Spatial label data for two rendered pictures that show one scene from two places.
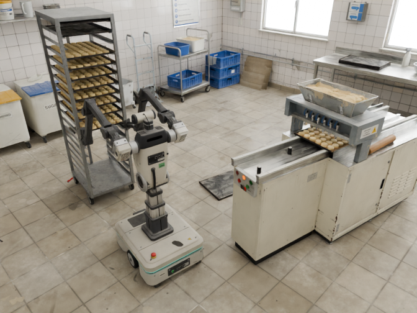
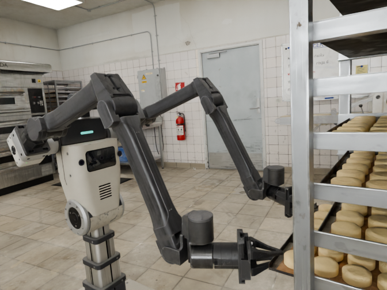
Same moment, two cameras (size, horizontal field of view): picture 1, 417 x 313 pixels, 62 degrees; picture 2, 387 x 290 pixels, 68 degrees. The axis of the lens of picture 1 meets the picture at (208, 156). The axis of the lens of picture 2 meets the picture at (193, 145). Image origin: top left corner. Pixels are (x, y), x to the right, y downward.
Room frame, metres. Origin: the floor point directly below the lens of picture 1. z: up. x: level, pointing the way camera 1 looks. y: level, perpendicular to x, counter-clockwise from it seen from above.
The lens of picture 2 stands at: (3.53, 0.49, 1.22)
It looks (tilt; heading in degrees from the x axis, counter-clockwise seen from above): 9 degrees down; 163
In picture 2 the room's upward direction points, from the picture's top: 4 degrees counter-clockwise
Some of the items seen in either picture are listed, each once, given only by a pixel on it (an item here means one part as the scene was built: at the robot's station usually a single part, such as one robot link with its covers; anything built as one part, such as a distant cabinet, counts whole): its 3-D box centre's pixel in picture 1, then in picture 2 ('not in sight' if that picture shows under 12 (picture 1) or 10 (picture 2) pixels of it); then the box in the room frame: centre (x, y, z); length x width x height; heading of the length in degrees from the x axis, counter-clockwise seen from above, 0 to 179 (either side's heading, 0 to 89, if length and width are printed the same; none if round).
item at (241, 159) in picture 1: (321, 131); not in sight; (2.82, -1.02, 0.87); 2.01 x 0.03 x 0.07; 123
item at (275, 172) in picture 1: (349, 143); not in sight; (2.58, -1.18, 0.87); 2.01 x 0.03 x 0.07; 123
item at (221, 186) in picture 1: (230, 182); not in sight; (3.29, -0.25, 0.01); 0.60 x 0.40 x 0.03; 123
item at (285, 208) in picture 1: (277, 200); not in sight; (2.36, -0.58, 0.45); 0.70 x 0.34 x 0.90; 123
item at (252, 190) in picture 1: (245, 181); not in sight; (2.16, -0.28, 0.77); 0.24 x 0.04 x 0.14; 33
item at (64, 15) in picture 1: (90, 108); not in sight; (3.23, 1.18, 0.93); 0.64 x 0.51 x 1.78; 36
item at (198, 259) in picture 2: not in sight; (203, 252); (2.94, 0.68, 0.88); 0.07 x 0.06 x 0.07; 66
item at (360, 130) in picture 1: (329, 125); not in sight; (2.64, -1.00, 1.01); 0.72 x 0.33 x 0.34; 33
